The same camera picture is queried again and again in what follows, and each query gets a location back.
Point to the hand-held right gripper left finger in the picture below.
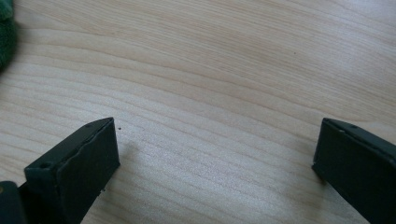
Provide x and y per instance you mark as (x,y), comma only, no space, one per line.
(77,174)

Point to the green cloth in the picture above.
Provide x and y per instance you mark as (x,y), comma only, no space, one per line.
(5,34)

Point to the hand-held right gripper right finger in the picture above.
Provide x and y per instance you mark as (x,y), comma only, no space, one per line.
(358,168)

